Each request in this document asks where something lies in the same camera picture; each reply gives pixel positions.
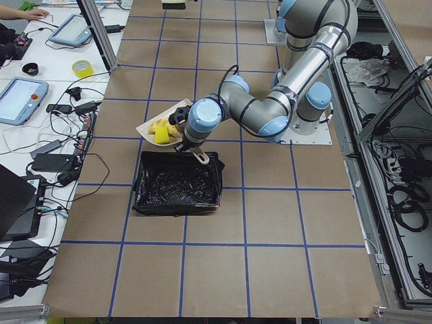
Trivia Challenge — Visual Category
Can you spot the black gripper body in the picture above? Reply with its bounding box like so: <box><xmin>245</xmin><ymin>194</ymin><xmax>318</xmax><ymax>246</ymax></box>
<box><xmin>168</xmin><ymin>105</ymin><xmax>191</xmax><ymax>128</ymax></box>

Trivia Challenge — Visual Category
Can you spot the croissant toy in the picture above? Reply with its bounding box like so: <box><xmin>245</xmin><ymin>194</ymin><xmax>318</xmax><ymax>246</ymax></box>
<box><xmin>148</xmin><ymin>119</ymin><xmax>182</xmax><ymax>138</ymax></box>

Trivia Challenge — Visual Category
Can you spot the yellow sponge block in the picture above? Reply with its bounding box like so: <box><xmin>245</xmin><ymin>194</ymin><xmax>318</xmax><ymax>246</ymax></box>
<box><xmin>154</xmin><ymin>126</ymin><xmax>170</xmax><ymax>145</ymax></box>

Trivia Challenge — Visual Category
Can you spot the beige plastic dustpan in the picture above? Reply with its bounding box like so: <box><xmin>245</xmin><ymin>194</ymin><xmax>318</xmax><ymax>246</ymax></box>
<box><xmin>136</xmin><ymin>99</ymin><xmax>221</xmax><ymax>165</ymax></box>

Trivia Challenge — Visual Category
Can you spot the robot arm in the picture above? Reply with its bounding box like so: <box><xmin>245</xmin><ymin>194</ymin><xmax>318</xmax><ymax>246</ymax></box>
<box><xmin>169</xmin><ymin>1</ymin><xmax>358</xmax><ymax>153</ymax></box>

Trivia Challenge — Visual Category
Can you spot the black lined trash bin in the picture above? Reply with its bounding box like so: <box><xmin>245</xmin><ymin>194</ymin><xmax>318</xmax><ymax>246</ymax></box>
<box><xmin>132</xmin><ymin>151</ymin><xmax>225</xmax><ymax>216</ymax></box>

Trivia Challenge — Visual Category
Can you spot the person hand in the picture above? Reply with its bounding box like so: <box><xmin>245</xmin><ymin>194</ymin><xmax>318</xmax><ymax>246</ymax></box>
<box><xmin>20</xmin><ymin>9</ymin><xmax>50</xmax><ymax>21</ymax></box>

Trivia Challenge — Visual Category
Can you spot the yellow tape roll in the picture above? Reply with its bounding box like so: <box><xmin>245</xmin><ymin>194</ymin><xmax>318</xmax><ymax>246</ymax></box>
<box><xmin>72</xmin><ymin>60</ymin><xmax>94</xmax><ymax>78</ymax></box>

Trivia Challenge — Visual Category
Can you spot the black power adapter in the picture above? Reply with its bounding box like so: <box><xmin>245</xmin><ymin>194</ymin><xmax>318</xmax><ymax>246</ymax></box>
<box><xmin>32</xmin><ymin>153</ymin><xmax>78</xmax><ymax>172</ymax></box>

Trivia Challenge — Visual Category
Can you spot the blue teach pendant far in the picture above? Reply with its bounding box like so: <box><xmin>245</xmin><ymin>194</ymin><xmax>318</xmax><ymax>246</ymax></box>
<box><xmin>48</xmin><ymin>14</ymin><xmax>92</xmax><ymax>48</ymax></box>

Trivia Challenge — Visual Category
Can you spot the blue teach pendant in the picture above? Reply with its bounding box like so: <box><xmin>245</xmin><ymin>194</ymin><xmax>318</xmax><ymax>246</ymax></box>
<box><xmin>1</xmin><ymin>77</ymin><xmax>49</xmax><ymax>126</ymax></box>
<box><xmin>48</xmin><ymin>14</ymin><xmax>92</xmax><ymax>48</ymax></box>

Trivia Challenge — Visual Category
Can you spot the blue teach pendant near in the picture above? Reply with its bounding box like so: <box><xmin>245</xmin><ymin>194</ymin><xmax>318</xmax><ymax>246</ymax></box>
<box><xmin>1</xmin><ymin>77</ymin><xmax>49</xmax><ymax>126</ymax></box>

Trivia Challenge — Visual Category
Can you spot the black laptop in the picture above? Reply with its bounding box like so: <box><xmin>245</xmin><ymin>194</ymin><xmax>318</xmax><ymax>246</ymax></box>
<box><xmin>1</xmin><ymin>166</ymin><xmax>46</xmax><ymax>242</ymax></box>

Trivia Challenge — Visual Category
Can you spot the white crumpled cloth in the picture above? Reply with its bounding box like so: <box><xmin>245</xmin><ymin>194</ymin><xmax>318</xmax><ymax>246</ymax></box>
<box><xmin>346</xmin><ymin>58</ymin><xmax>389</xmax><ymax>87</ymax></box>

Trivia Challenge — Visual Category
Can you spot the aluminium frame post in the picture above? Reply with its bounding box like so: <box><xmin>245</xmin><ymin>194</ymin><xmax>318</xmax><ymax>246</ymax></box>
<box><xmin>77</xmin><ymin>0</ymin><xmax>118</xmax><ymax>73</ymax></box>

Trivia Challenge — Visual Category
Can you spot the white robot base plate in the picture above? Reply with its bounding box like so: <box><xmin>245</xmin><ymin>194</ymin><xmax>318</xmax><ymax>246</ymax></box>
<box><xmin>279</xmin><ymin>102</ymin><xmax>333</xmax><ymax>145</ymax></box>

